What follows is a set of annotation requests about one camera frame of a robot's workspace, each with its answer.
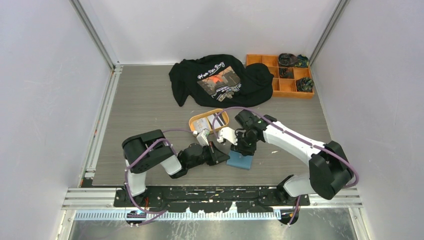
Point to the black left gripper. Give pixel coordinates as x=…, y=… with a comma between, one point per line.
x=217, y=156

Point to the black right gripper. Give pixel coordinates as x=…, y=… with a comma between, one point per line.
x=240, y=149

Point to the blue leather card holder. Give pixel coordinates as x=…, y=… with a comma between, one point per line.
x=237, y=160

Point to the yellow oval tray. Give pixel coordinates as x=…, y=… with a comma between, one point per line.
x=204, y=116

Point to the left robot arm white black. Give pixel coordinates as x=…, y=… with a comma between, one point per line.
x=144, y=151

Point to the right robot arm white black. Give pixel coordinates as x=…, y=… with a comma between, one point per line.
x=328, y=170

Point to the silver vip card in tray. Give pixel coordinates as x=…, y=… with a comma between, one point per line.
x=201, y=124

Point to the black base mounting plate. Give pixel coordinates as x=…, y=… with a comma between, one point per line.
x=210, y=199

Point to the orange wooden compartment tray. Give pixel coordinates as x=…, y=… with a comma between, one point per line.
x=285, y=79

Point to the black printed t-shirt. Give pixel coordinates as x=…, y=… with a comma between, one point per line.
x=221, y=81

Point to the dark sock middle compartment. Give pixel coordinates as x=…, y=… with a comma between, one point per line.
x=286, y=72

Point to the green patterned sock lower right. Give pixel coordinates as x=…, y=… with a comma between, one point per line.
x=305, y=84

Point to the dark rolled sock top left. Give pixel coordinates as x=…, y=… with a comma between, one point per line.
x=287, y=60

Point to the green rolled sock top right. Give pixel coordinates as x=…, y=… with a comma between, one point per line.
x=302, y=61

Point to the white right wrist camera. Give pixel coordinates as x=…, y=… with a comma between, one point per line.
x=227, y=134

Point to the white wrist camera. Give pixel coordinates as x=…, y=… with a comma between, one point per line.
x=202, y=137
x=227, y=134

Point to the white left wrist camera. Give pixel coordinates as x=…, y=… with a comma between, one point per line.
x=202, y=137

